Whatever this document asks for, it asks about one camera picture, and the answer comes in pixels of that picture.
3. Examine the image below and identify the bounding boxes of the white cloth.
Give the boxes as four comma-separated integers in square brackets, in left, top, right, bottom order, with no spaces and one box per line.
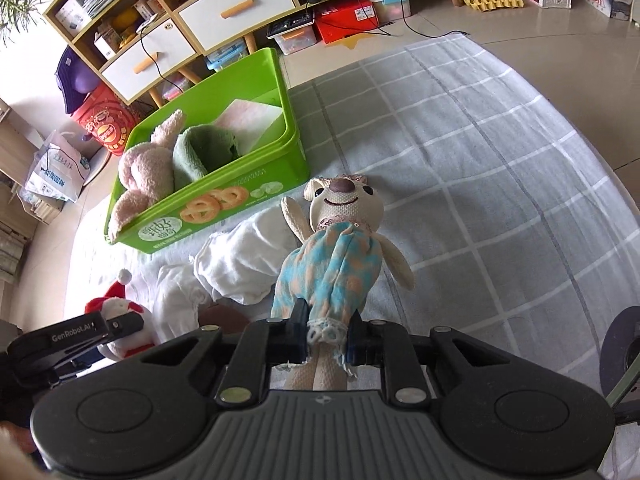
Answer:
[194,209,301,306]
[149,262,213,346]

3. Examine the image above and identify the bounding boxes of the white shopping bag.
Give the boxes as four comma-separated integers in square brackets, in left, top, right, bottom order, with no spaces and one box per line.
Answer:
[24,130,94,204]

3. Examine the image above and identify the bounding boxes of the green plastic box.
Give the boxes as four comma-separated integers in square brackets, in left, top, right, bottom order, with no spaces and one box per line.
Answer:
[104,47,311,256]

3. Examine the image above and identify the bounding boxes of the clear storage box orange handle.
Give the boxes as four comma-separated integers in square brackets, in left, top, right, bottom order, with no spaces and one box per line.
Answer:
[272,30,319,57]

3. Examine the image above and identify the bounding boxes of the wooden shelf cabinet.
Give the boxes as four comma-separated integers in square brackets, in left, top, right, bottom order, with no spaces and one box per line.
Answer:
[42,0,301,111]

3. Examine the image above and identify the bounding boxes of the clear storage box blue lid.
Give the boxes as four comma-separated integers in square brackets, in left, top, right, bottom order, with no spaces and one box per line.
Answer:
[205,40,249,74]

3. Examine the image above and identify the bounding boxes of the white santa plush toy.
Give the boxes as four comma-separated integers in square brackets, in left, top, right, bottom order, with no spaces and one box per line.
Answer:
[84,268,157,361]

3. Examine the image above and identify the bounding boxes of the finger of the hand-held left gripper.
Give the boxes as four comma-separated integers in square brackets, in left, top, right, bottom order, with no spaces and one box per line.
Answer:
[101,313,147,346]

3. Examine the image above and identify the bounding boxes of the bear doll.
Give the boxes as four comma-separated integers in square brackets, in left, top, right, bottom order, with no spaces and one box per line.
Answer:
[270,174,416,391]

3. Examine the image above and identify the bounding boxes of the red cardboard box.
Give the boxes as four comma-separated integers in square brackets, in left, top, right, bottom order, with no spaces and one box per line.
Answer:
[315,0,384,46]

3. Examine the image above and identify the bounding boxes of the small cardboard box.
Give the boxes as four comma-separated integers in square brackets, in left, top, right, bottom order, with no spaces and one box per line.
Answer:
[94,22,124,59]

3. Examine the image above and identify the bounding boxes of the clear storage box pink contents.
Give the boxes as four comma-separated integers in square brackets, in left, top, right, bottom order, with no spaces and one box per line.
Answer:
[160,72,202,107]

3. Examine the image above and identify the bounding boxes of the white cabinet drawer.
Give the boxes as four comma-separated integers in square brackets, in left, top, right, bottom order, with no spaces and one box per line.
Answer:
[100,17,199,104]
[177,0,297,54]

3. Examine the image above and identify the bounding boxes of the white carton box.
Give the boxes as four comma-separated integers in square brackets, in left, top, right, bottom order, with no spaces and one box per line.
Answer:
[54,0,94,39]

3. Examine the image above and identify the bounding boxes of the white round floor base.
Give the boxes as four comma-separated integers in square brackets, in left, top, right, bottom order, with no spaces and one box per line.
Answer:
[81,149,114,182]

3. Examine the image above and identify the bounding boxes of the red printed bucket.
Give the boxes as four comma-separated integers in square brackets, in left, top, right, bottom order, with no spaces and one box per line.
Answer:
[70,82,142,157]

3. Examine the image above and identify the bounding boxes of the green towel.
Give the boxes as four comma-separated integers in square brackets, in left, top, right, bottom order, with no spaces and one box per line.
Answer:
[172,125,241,193]

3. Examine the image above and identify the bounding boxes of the clear storage box pale lid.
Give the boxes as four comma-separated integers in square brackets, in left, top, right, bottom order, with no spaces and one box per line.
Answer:
[372,0,414,22]

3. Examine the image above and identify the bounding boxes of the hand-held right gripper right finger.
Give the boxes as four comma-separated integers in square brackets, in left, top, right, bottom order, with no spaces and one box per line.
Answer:
[347,311,507,407]

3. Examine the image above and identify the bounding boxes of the pink plush toy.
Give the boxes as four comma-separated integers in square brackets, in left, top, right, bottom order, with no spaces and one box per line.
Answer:
[109,109,188,241]

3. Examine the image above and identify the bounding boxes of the dark round object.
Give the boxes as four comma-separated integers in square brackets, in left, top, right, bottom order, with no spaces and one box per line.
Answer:
[599,306,640,427]

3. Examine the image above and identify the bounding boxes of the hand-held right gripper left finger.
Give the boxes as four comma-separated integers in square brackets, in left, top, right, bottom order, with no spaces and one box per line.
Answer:
[140,299,310,407]

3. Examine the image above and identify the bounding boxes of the grey checked blanket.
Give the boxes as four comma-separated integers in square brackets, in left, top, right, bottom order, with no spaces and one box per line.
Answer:
[65,37,640,396]

